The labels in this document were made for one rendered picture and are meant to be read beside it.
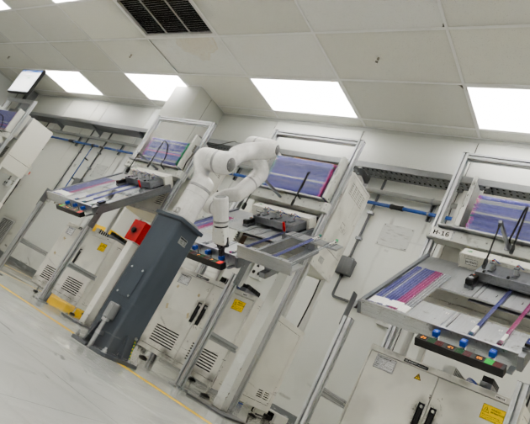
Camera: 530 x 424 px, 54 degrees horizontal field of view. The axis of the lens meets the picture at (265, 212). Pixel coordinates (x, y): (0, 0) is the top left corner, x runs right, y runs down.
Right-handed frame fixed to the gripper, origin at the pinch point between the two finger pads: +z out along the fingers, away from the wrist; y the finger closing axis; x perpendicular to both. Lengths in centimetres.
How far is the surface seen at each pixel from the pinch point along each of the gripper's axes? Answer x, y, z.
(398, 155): 282, -41, -13
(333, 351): -13, 84, 21
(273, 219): 58, -12, -3
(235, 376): -28, 38, 47
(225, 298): -11.3, 13.9, 19.1
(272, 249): 31.1, 10.0, 4.4
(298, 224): 61, 6, -3
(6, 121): 88, -473, -26
